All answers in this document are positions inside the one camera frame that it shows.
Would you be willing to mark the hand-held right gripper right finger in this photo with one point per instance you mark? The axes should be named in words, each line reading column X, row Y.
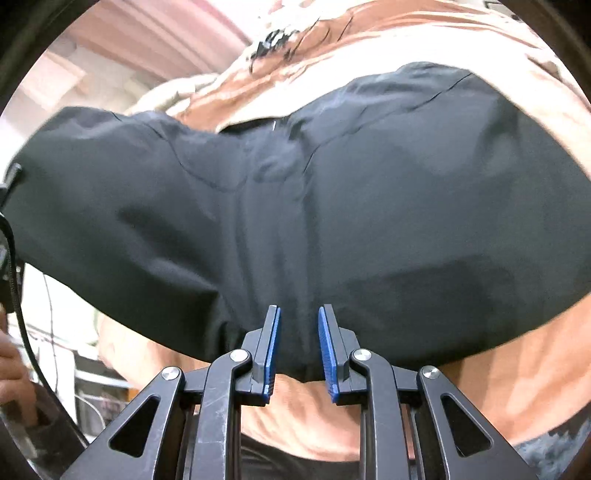
column 326, row 350

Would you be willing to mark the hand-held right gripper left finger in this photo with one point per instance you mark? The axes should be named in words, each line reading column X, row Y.
column 273, row 350

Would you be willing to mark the black jacket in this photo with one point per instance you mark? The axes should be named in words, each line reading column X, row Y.
column 369, row 207

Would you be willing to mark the person's left hand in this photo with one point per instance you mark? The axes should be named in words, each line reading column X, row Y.
column 14, row 369

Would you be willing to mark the dark cloth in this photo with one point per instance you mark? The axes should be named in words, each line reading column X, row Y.
column 300, row 466

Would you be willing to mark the grey fuzzy blanket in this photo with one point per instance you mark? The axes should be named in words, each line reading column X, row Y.
column 554, row 452

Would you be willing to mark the pink curtain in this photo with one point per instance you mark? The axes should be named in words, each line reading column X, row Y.
column 152, row 27

